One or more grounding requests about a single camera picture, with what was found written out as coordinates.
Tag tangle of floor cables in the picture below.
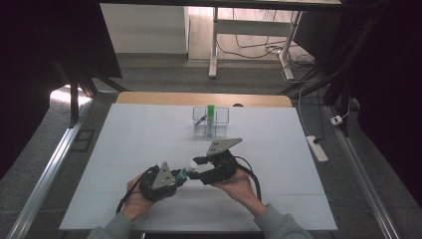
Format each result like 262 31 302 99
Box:
217 8 317 84

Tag black floor outlet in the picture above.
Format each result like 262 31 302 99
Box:
71 128 97 153

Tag white desk frame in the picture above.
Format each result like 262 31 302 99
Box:
208 6 304 81

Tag hand-held gripper cable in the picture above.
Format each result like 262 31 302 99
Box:
115 165 157 214
228 155 263 202

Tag white cabinet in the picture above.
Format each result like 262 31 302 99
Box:
99 3 190 55

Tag left hand-held gripper cable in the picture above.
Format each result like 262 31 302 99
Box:
115 165 157 214

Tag person's left hand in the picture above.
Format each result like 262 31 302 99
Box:
120 172 156 222

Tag white power strip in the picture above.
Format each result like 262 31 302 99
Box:
306 134 329 163

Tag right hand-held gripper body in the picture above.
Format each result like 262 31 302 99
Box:
198 137 243 186

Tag clear plastic pen holder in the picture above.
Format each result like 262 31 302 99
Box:
192 106 231 139

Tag black stand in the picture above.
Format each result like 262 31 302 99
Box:
54 63 128 128
280 0 392 137

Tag green highlighter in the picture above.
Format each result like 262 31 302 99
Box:
206 105 216 137

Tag green and white glue stick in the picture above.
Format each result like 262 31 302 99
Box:
174 160 215 183

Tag aluminium rail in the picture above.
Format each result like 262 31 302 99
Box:
323 105 401 239
6 99 94 239

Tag person's right hand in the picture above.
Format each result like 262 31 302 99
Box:
211 167 267 217

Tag right hand-held gripper cable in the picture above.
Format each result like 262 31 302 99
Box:
228 155 263 202

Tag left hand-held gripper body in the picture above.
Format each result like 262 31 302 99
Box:
138 161 180 203

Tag white table cover sheet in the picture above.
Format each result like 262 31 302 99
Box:
59 103 338 232

